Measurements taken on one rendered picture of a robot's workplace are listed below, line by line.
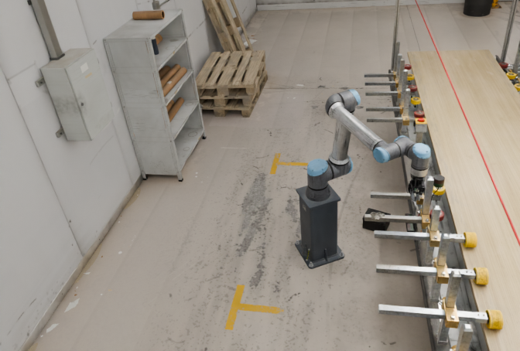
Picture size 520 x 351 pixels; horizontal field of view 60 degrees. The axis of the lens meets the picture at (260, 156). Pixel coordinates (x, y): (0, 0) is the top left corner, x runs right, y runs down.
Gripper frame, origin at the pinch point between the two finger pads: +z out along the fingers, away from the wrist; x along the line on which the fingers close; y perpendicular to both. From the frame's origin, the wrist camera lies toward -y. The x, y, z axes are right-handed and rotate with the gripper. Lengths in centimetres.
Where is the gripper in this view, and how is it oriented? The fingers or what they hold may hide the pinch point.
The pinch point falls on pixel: (414, 199)
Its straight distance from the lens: 275.9
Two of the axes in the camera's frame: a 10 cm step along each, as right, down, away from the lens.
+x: 9.8, 0.2, -1.9
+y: -1.7, 5.5, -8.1
